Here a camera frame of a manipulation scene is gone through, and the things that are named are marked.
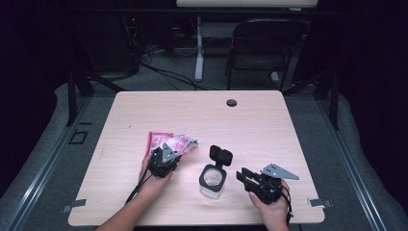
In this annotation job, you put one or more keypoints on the person's left hand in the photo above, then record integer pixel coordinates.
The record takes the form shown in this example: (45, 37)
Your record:
(150, 184)

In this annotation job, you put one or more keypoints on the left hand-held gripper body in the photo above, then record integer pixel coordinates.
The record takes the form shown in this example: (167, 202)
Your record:
(162, 168)

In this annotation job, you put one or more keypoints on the pink and white plastic bag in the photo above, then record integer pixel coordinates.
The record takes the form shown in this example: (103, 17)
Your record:
(157, 139)

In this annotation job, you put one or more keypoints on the black folding chair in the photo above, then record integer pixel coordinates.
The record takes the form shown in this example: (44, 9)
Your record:
(266, 32)

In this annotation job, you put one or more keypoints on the white desk leg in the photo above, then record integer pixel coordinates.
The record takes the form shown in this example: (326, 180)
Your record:
(199, 57)

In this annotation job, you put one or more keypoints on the black metal stand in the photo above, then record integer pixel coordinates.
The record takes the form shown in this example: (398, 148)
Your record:
(334, 102)
(71, 96)

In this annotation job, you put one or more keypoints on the grey metal bracket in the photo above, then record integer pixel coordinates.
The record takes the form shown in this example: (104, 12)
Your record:
(75, 204)
(319, 202)

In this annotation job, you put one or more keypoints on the clear jar with black lid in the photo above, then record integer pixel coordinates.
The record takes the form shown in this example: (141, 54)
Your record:
(220, 156)

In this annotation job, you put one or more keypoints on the person's right hand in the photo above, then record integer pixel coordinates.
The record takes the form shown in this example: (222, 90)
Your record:
(274, 213)

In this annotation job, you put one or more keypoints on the aluminium floor rail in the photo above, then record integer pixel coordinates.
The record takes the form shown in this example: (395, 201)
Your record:
(48, 170)
(352, 166)

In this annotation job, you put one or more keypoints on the dark computer tower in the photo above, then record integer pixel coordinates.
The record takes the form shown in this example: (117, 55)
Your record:
(109, 45)

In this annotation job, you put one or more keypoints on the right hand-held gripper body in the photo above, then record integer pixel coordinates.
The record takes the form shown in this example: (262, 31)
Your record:
(266, 189)

